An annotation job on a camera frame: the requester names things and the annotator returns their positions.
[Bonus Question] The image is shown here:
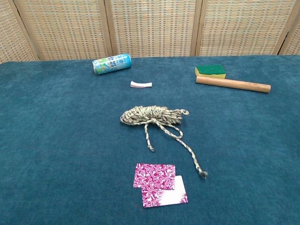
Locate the braided beige rope bundle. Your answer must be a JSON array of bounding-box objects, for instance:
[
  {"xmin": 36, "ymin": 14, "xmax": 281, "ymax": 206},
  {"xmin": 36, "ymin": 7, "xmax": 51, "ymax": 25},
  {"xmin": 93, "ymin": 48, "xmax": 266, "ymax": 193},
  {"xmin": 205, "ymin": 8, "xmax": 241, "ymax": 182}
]
[{"xmin": 120, "ymin": 105, "xmax": 209, "ymax": 180}]

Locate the small white pink block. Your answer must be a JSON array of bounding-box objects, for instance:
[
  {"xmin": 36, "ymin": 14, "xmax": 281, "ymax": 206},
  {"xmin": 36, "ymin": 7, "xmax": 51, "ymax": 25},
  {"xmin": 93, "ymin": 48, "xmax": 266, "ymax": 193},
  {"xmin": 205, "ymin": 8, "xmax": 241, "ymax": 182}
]
[{"xmin": 130, "ymin": 80, "xmax": 153, "ymax": 90}]

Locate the light blue drink can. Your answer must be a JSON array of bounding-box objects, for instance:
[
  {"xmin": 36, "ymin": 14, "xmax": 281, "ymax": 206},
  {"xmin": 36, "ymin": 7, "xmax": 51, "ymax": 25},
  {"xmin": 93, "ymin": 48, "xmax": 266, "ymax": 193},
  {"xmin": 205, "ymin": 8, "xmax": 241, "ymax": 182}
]
[{"xmin": 91, "ymin": 53, "xmax": 132, "ymax": 75}]

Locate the green yellow sponge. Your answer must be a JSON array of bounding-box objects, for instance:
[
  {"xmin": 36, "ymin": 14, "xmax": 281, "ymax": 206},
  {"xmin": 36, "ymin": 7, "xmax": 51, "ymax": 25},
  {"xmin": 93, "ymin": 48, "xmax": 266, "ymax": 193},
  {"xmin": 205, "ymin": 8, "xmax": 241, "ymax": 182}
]
[{"xmin": 195, "ymin": 64, "xmax": 226, "ymax": 80}]

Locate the woven folding screen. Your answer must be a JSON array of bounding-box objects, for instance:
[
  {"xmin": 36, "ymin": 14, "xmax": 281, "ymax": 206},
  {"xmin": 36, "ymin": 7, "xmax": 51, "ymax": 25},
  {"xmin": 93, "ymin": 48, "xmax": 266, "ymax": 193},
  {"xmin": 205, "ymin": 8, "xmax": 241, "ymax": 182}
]
[{"xmin": 0, "ymin": 0, "xmax": 300, "ymax": 64}]

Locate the magenta white patterned card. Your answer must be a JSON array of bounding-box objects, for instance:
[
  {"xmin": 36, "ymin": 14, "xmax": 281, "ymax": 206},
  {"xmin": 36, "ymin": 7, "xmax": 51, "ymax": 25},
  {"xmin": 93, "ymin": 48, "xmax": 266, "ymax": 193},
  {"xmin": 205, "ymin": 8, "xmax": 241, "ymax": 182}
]
[{"xmin": 141, "ymin": 175, "xmax": 188, "ymax": 209}]

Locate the wooden rolling pin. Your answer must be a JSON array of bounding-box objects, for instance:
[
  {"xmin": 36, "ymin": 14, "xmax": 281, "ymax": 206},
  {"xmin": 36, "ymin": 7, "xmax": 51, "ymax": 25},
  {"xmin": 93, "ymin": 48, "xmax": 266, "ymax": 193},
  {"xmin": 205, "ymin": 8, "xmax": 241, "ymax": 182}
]
[{"xmin": 195, "ymin": 76, "xmax": 271, "ymax": 94}]

